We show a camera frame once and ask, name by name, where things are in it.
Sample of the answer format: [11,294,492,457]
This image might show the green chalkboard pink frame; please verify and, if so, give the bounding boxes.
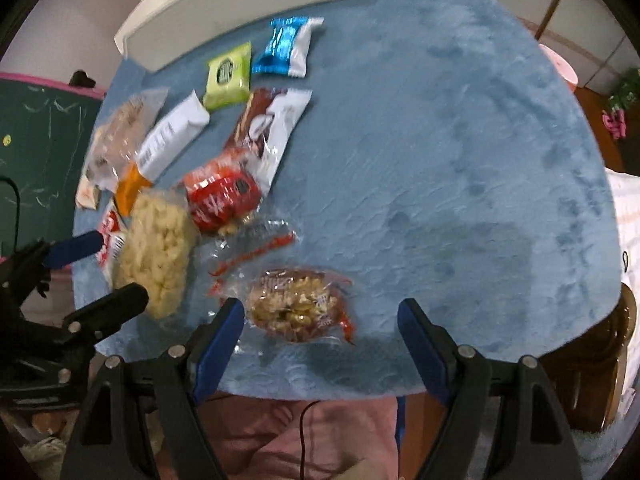
[1,73,104,257]

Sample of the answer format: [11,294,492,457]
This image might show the clear packet brown biscuits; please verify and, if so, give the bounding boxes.
[81,87,169,192]

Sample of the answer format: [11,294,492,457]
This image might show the sliding wardrobe doors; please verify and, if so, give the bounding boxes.
[499,0,639,96]

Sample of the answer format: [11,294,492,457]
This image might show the blue fuzzy table cloth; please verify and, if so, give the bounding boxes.
[221,0,622,400]

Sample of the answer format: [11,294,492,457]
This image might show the blue foil candy packet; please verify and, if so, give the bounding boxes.
[252,16,324,78]

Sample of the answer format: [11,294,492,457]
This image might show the small red snack packet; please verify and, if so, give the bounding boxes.
[181,157,262,234]

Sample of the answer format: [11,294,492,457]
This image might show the clear packet yellow crackers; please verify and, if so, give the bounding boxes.
[113,188,200,320]

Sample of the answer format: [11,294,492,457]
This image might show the beige paper snack packet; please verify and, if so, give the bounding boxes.
[75,174,101,210]

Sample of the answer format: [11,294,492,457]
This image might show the green small snack packet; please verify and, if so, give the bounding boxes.
[203,42,252,112]

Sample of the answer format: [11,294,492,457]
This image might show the white orange snack bar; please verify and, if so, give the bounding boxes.
[114,91,210,217]

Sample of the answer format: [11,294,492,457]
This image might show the checked white pink blanket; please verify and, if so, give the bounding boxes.
[573,168,639,479]

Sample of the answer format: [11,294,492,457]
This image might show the pink trousers lap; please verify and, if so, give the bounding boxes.
[198,393,399,479]

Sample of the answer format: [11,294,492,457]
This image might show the pink toy on floor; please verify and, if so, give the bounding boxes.
[602,108,627,141]

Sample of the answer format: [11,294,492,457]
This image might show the green printed bag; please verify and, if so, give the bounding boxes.
[608,68,640,112]

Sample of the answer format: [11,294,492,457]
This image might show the brown white chocolate bar packet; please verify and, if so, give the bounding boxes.
[224,88,312,196]

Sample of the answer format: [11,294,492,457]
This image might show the clear packet mixed nuts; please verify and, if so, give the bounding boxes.
[208,218,356,344]

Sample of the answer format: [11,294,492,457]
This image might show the red-edged mixed cracker packet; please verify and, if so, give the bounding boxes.
[96,200,127,287]

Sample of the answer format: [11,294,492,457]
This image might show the pink plastic stool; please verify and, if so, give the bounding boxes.
[539,44,579,92]

